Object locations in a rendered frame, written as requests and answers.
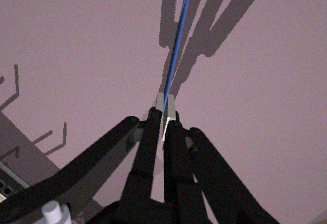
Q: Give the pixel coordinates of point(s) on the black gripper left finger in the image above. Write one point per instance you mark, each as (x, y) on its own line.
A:
(61, 197)

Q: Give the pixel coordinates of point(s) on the blue cable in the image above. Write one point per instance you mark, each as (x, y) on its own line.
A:
(175, 50)

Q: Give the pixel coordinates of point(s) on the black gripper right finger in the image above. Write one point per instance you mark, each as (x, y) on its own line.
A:
(229, 199)

